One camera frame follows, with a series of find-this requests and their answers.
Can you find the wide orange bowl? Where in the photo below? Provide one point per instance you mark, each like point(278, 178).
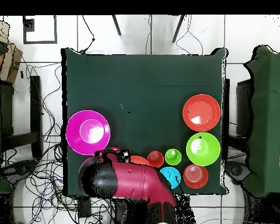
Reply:
point(201, 109)
point(138, 161)

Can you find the orange cup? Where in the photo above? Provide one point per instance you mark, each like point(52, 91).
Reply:
point(155, 161)

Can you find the green cup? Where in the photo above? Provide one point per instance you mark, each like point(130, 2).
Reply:
point(173, 158)

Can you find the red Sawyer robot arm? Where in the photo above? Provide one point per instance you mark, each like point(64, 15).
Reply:
point(135, 179)

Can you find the crimson red cup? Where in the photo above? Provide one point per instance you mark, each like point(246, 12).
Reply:
point(115, 149)

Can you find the large pink bowl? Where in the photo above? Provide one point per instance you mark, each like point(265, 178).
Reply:
point(74, 140)

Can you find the black power box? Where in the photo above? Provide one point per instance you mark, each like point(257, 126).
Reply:
point(84, 207)

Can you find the small blue bowl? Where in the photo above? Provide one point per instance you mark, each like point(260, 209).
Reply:
point(170, 170)

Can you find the dark green tablecloth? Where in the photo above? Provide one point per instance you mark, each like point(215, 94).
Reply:
point(140, 93)

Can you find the small deep orange bowl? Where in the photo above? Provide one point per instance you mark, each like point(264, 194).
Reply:
point(196, 176)

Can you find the green bowl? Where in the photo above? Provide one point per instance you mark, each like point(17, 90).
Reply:
point(210, 154)

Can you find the cardboard box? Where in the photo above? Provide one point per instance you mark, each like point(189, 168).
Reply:
point(10, 63)

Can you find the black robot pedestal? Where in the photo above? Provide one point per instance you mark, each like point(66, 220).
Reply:
point(133, 212)

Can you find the black stand frame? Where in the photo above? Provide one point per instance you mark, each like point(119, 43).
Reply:
point(36, 105)
point(243, 105)

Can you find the grey pedestal leg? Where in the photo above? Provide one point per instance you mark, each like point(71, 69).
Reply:
point(18, 169)
point(236, 170)

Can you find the black camera tripod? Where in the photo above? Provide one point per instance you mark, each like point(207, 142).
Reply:
point(117, 28)

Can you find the black square floor frame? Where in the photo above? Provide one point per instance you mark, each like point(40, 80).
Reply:
point(29, 24)

